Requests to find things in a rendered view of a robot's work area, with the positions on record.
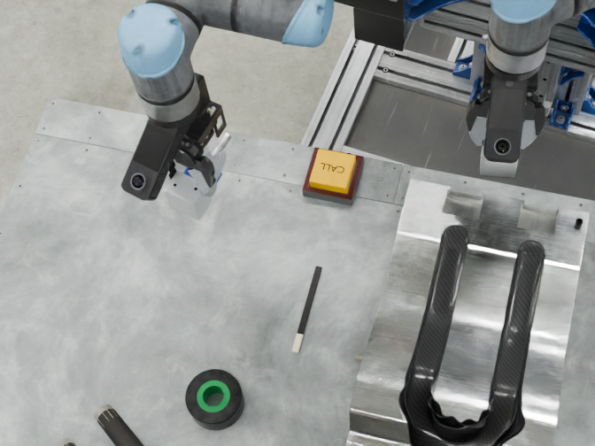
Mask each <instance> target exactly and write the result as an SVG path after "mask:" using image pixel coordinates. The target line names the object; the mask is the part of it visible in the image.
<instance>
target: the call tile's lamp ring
mask: <svg viewBox="0 0 595 446"><path fill-rule="evenodd" d="M318 149H320V148H316V147H315V148H314V152H313V157H312V160H311V163H310V166H309V169H308V173H307V175H306V178H305V184H304V187H303V190H304V191H309V192H313V193H319V194H323V195H328V196H336V197H341V198H345V199H350V200H352V196H353V192H354V189H355V186H356V182H357V179H358V176H359V170H360V167H361V163H362V160H363V156H358V155H355V156H356V159H358V163H357V165H356V169H355V173H354V175H353V179H352V184H351V188H350V192H349V195H345V194H340V193H336V192H331V191H327V190H322V189H317V188H309V187H308V185H309V180H310V177H311V173H312V170H313V165H314V162H315V159H316V156H317V152H318Z"/></svg>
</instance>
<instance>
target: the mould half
mask: <svg viewBox="0 0 595 446"><path fill-rule="evenodd" d="M447 189H450V186H447V185H443V184H438V183H433V182H428V181H420V180H416V179H410V181H409V185H408V189H407V192H406V199H405V202H404V206H403V210H402V213H401V217H400V221H399V224H398V231H397V235H396V239H395V242H394V246H393V250H392V253H391V258H390V264H389V268H388V272H387V275H386V279H385V282H384V287H383V291H382V297H381V301H380V303H379V307H378V311H377V313H376V317H375V322H374V324H373V327H372V330H371V334H370V336H369V339H368V342H367V346H366V349H365V352H364V355H363V358H362V361H361V364H360V368H359V373H358V376H357V380H356V383H355V387H354V390H353V395H352V401H351V405H350V410H349V418H350V430H349V434H348V439H347V443H346V446H412V445H411V443H410V439H409V433H408V427H407V423H406V417H405V415H404V414H403V412H402V411H401V409H400V407H399V403H398V399H399V394H400V392H401V390H402V389H403V387H404V386H405V377H406V372H407V369H408V367H409V365H410V362H411V359H412V356H413V351H414V348H415V344H416V342H417V338H418V334H419V332H420V328H421V322H422V319H423V315H424V312H425V308H426V303H427V300H428V296H429V289H430V285H431V281H432V277H433V272H434V269H435V264H436V260H437V253H438V249H439V244H440V240H441V236H442V234H443V233H444V231H445V229H446V228H448V227H450V226H454V225H456V226H461V227H464V228H465V229H466V230H467V233H468V239H469V242H468V247H467V254H466V258H465V262H464V266H463V271H462V275H461V279H460V286H459V291H458V295H457V299H456V304H455V307H454V312H453V315H452V323H451V327H450V332H449V335H448V339H447V343H446V346H445V350H444V356H443V360H442V364H441V367H440V371H439V375H438V379H437V385H436V389H435V394H434V398H435V400H436V401H437V402H439V404H440V407H441V410H442V413H443V414H444V415H445V416H453V417H455V418H456V419H457V420H458V421H459V422H462V421H464V420H465V419H473V420H475V421H478V420H479V419H480V416H481V413H482V411H484V410H487V408H488V402H489V397H490V388H491V381H492V377H493V374H494V369H495V364H496V360H497V355H498V346H499V341H500V336H501V332H502V327H503V323H504V318H505V314H506V305H507V300H508V296H509V290H510V286H511V281H512V277H513V272H514V264H515V260H516V256H517V251H518V249H519V248H520V246H521V245H522V243H524V242H526V241H530V240H531V241H536V242H539V243H541V244H542V245H543V247H544V249H545V263H544V269H543V273H542V279H541V283H540V289H539V294H538V299H537V308H536V312H535V318H534V322H533V327H532V331H531V337H530V341H529V351H528V356H527V362H526V367H525V373H524V379H523V385H522V412H523V415H524V418H525V421H526V423H525V427H524V428H523V430H522V431H521V432H520V433H519V434H518V435H517V436H515V437H513V438H512V439H510V440H508V441H507V442H506V443H505V444H504V445H503V446H553V442H554V436H555V431H556V426H557V420H558V414H559V408H560V394H561V386H562V378H563V370H564V363H565V356H566V349H567V344H568V333H569V329H570V323H571V318H572V312H573V308H574V302H575V297H576V288H577V282H578V277H579V272H580V267H581V262H582V257H583V247H584V242H585V236H586V231H587V226H588V220H589V215H590V213H588V212H585V211H576V210H571V209H567V208H562V207H558V208H557V211H559V215H558V219H557V225H556V229H555V235H551V234H547V233H542V232H538V231H533V230H528V229H524V228H519V227H517V225H518V220H519V216H520V211H521V207H522V204H524V200H521V199H516V198H512V197H506V196H498V195H493V194H489V193H482V196H483V203H482V208H481V211H480V216H479V219H471V218H466V217H461V216H457V215H452V214H448V213H443V212H442V211H443V208H444V200H445V197H446V193H447ZM577 219H582V220H583V224H582V227H581V229H579V230H577V229H575V223H576V220H577Z"/></svg>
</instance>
